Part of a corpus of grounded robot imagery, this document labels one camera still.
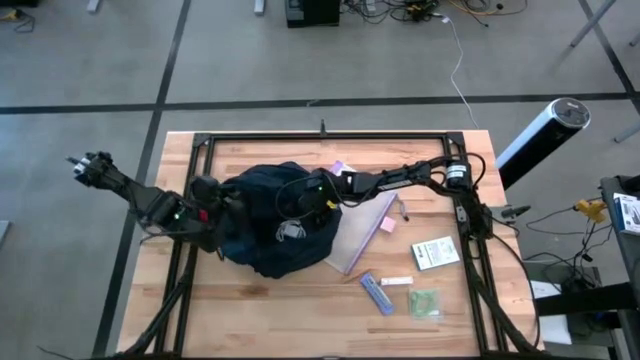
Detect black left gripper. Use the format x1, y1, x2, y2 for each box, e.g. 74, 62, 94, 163
152, 192, 249, 251

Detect navy blue backpack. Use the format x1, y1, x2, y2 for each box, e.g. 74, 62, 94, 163
218, 160, 345, 280

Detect white charging cable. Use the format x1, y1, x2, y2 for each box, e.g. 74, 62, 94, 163
275, 218, 308, 243

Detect blue printed packet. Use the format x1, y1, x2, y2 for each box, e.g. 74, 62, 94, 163
359, 271, 397, 318

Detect green item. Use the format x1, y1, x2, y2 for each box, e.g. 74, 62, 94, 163
406, 286, 445, 322

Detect black computer tower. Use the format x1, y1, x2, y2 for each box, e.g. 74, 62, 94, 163
284, 0, 342, 29

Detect black white cylindrical tower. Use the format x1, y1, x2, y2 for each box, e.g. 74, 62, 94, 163
494, 96, 593, 192

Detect white paper sheet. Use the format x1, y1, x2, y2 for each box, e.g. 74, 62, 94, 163
528, 278, 574, 347

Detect yellow clamp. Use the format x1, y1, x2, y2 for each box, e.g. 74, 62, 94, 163
572, 198, 608, 224

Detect white blue box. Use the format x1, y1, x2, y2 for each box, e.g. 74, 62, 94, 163
612, 191, 640, 236

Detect grey table leg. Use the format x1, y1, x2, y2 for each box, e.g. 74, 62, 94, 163
568, 0, 619, 49
612, 121, 640, 145

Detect black side cart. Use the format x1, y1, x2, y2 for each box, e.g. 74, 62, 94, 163
533, 173, 640, 360

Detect black aluminium table frame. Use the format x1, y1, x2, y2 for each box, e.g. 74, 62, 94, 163
112, 130, 549, 360

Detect white floor cable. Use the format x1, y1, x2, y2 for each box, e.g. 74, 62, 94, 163
439, 13, 481, 130

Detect black clamp handle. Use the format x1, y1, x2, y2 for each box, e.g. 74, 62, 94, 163
500, 203, 533, 220

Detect tangled floor cables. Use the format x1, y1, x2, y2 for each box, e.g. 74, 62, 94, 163
341, 0, 529, 27

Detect black cable bundle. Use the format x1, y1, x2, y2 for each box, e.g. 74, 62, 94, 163
519, 197, 616, 296

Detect yellow plug with cable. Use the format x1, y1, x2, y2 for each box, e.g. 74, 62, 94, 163
0, 6, 36, 35

